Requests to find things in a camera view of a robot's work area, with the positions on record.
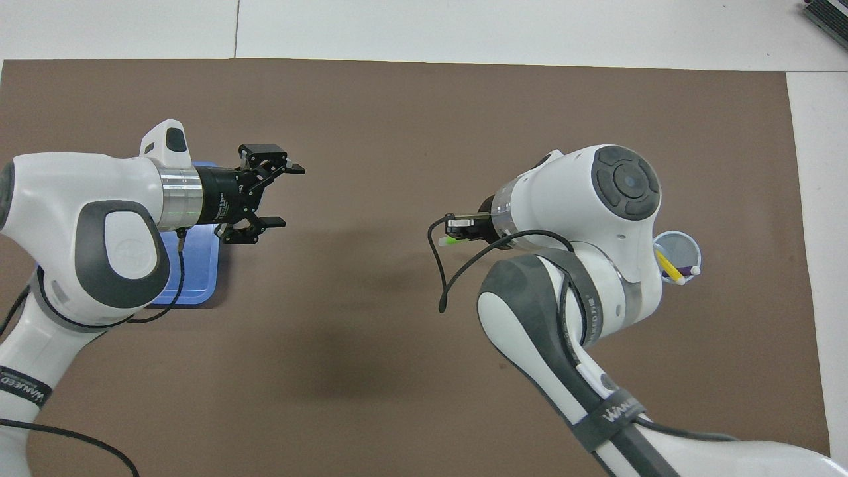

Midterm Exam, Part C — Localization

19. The grey keyboard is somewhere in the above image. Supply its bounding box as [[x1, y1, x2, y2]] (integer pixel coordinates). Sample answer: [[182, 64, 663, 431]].
[[803, 0, 848, 34]]

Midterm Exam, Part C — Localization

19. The blue plastic tray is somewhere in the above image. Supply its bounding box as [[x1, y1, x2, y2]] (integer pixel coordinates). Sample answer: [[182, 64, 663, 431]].
[[147, 161, 221, 306]]

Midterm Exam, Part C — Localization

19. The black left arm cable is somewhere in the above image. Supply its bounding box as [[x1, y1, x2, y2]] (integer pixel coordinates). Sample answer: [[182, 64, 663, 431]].
[[0, 228, 188, 477]]

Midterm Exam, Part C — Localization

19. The yellow pen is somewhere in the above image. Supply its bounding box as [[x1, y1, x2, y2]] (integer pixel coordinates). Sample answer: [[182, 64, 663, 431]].
[[655, 248, 687, 286]]

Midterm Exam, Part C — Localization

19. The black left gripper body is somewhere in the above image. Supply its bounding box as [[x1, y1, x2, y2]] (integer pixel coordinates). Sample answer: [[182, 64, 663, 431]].
[[195, 143, 290, 245]]

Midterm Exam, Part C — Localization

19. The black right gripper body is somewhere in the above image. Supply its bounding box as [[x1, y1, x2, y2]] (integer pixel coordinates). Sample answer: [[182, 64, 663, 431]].
[[467, 213, 498, 244]]

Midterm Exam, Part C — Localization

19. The pale blue mesh cup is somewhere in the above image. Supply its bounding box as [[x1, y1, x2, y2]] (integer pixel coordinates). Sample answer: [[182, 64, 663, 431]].
[[652, 230, 702, 286]]

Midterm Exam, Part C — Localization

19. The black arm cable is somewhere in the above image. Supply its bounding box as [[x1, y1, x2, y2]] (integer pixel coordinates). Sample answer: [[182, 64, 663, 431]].
[[427, 215, 737, 443], [0, 228, 188, 477]]

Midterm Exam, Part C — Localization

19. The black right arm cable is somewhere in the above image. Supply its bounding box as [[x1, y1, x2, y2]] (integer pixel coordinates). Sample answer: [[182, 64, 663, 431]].
[[427, 215, 737, 443]]

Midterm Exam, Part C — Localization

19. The brown table mat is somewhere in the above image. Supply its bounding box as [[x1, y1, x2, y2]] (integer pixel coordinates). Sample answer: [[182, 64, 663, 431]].
[[0, 58, 837, 477]]

